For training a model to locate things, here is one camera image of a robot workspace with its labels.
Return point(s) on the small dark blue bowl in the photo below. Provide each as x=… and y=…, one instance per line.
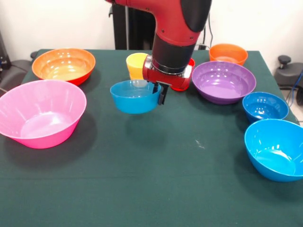
x=262, y=108

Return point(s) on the small orange bowl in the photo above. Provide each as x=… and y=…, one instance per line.
x=228, y=55

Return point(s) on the yellow cup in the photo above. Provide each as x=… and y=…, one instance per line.
x=135, y=66

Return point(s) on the large light blue bowl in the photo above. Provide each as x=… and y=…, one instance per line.
x=272, y=151

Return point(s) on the large pink bowl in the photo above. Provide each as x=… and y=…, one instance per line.
x=47, y=127

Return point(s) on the small light blue bowl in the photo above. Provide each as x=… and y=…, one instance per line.
x=132, y=104

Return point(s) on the purple bowl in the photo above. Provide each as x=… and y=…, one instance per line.
x=223, y=87

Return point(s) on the dark green table cloth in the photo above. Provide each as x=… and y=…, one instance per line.
x=151, y=165

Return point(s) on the large orange bowl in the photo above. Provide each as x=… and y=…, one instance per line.
x=64, y=66

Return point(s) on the red cup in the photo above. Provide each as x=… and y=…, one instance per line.
x=178, y=90

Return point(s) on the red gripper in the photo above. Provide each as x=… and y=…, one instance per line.
x=165, y=79

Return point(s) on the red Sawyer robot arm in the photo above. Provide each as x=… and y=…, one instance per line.
x=175, y=23

